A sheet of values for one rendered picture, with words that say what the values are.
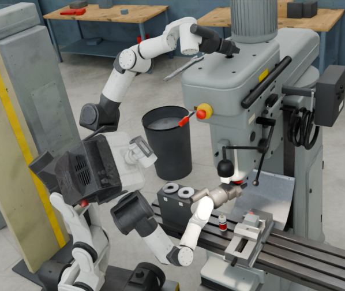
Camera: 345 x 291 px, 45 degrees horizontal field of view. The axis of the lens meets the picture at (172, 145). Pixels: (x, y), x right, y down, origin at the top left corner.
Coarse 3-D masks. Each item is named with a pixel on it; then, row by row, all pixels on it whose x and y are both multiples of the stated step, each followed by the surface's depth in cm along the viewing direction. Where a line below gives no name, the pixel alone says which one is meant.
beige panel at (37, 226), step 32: (0, 64) 272; (0, 96) 276; (0, 128) 282; (0, 160) 286; (32, 160) 309; (0, 192) 291; (32, 192) 316; (32, 224) 322; (64, 224) 351; (32, 256) 328; (64, 256) 345
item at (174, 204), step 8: (168, 184) 231; (176, 184) 230; (160, 192) 228; (168, 192) 225; (176, 192) 226; (184, 192) 225; (192, 192) 222; (160, 200) 230; (168, 200) 225; (176, 200) 222; (184, 200) 219; (160, 208) 234; (168, 208) 229; (176, 208) 225; (184, 208) 221; (168, 216) 233; (176, 216) 229; (184, 216) 225; (184, 224) 229
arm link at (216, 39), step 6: (216, 36) 153; (216, 42) 153; (222, 42) 155; (228, 42) 157; (234, 42) 159; (210, 48) 153; (216, 48) 154; (222, 48) 156; (228, 48) 158; (234, 48) 158; (228, 54) 159
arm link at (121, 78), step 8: (120, 56) 160; (128, 56) 158; (136, 56) 158; (120, 64) 160; (128, 64) 158; (112, 72) 166; (120, 72) 163; (128, 72) 163; (136, 72) 167; (112, 80) 166; (120, 80) 164; (128, 80) 166; (104, 88) 169; (112, 88) 166; (120, 88) 166; (128, 88) 170; (112, 96) 167; (120, 96) 169
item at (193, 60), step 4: (196, 56) 170; (192, 60) 167; (196, 60) 167; (200, 60) 167; (188, 64) 164; (180, 68) 161; (184, 68) 161; (176, 72) 158; (180, 72) 160; (168, 76) 156; (172, 76) 156; (164, 80) 154
